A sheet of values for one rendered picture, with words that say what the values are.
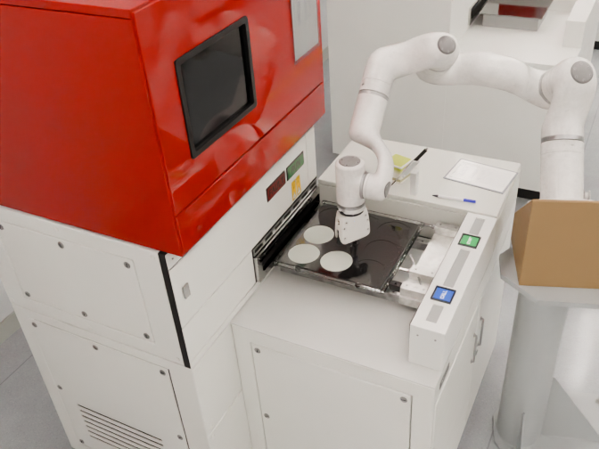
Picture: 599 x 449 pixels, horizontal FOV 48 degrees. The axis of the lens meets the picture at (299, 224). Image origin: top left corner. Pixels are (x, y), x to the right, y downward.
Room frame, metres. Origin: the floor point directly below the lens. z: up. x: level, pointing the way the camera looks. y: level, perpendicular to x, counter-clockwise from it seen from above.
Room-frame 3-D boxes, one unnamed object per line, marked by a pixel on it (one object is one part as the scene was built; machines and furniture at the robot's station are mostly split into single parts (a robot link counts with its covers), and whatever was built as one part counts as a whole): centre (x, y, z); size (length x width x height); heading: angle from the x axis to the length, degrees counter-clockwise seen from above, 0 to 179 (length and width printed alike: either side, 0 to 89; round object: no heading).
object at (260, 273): (1.80, 0.03, 0.89); 0.44 x 0.02 x 0.10; 150
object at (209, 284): (1.65, 0.13, 1.02); 0.82 x 0.03 x 0.40; 150
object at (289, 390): (1.73, -0.29, 0.41); 0.97 x 0.64 x 0.82; 150
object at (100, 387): (1.82, 0.43, 0.41); 0.82 x 0.71 x 0.82; 150
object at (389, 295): (1.57, -0.15, 0.84); 0.50 x 0.02 x 0.03; 60
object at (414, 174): (1.87, -0.37, 1.03); 0.06 x 0.04 x 0.13; 60
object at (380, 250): (1.71, -0.15, 0.90); 0.34 x 0.34 x 0.01; 60
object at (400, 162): (1.97, -0.35, 1.00); 0.07 x 0.07 x 0.07; 45
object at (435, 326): (1.47, -0.44, 0.89); 0.55 x 0.09 x 0.14; 150
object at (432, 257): (1.59, -0.39, 0.87); 0.36 x 0.08 x 0.03; 150
